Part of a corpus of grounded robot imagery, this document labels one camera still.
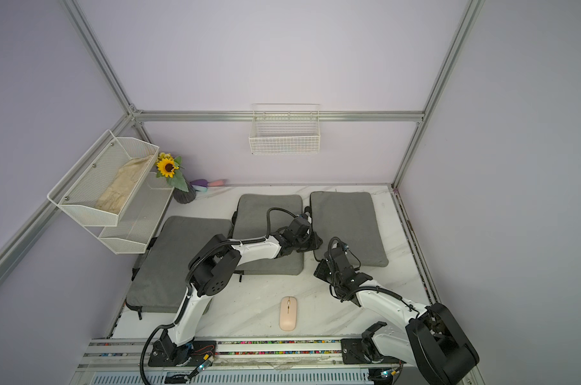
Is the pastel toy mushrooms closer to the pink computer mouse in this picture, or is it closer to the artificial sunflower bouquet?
the artificial sunflower bouquet

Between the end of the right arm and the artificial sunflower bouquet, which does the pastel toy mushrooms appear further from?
the end of the right arm

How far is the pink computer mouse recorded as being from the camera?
2.62 feet

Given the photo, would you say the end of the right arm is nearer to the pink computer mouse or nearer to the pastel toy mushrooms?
the pink computer mouse

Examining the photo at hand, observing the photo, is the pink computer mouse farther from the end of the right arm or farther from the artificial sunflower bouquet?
the artificial sunflower bouquet

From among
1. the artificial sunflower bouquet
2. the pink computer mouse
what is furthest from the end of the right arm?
the artificial sunflower bouquet
